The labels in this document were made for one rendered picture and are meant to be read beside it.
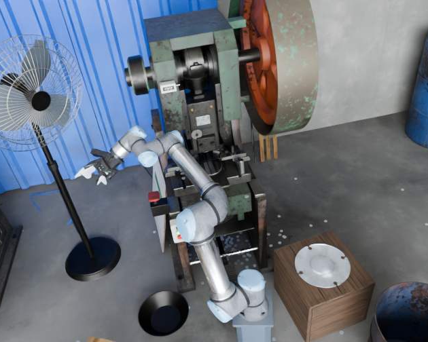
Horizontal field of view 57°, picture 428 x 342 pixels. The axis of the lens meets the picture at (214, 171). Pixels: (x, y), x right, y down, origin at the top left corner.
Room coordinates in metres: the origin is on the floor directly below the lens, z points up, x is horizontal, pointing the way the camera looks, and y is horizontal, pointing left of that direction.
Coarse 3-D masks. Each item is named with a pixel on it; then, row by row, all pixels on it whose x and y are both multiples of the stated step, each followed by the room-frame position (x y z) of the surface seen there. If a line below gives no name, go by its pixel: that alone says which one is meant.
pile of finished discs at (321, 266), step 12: (300, 252) 1.42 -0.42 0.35; (312, 252) 1.41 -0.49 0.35; (324, 252) 1.40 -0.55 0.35; (336, 252) 1.39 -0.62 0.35; (300, 264) 1.34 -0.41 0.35; (312, 264) 1.33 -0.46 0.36; (324, 264) 1.32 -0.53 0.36; (336, 264) 1.32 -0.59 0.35; (348, 264) 1.31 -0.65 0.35; (300, 276) 1.26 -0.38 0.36; (312, 276) 1.26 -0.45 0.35; (324, 276) 1.25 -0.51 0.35; (336, 276) 1.24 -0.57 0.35; (348, 276) 1.23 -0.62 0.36
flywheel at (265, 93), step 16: (240, 0) 2.20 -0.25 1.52; (256, 0) 2.04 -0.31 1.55; (256, 16) 2.04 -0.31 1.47; (240, 32) 2.24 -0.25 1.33; (256, 32) 2.13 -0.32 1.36; (272, 48) 1.79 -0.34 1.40; (256, 64) 2.07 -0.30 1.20; (272, 64) 1.79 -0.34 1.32; (256, 80) 2.08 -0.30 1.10; (272, 80) 1.79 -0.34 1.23; (256, 96) 1.99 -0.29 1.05; (272, 96) 1.79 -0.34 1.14; (272, 112) 1.68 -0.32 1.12
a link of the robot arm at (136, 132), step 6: (132, 126) 1.52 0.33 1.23; (138, 126) 1.52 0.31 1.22; (126, 132) 1.51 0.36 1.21; (132, 132) 1.48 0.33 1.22; (138, 132) 1.48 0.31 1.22; (144, 132) 1.51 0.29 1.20; (120, 138) 1.50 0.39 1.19; (126, 138) 1.48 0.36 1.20; (132, 138) 1.46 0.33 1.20; (138, 138) 1.46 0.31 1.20; (144, 138) 1.50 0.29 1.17; (120, 144) 1.47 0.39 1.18; (126, 144) 1.46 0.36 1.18; (126, 150) 1.46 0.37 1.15
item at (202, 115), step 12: (192, 96) 1.82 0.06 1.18; (204, 96) 1.83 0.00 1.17; (192, 108) 1.77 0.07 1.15; (204, 108) 1.78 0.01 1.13; (192, 120) 1.77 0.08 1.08; (204, 120) 1.78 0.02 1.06; (216, 120) 1.78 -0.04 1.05; (192, 132) 1.76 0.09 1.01; (204, 132) 1.78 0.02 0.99; (216, 132) 1.78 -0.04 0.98; (192, 144) 1.77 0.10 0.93; (204, 144) 1.74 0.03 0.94; (216, 144) 1.78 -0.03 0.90
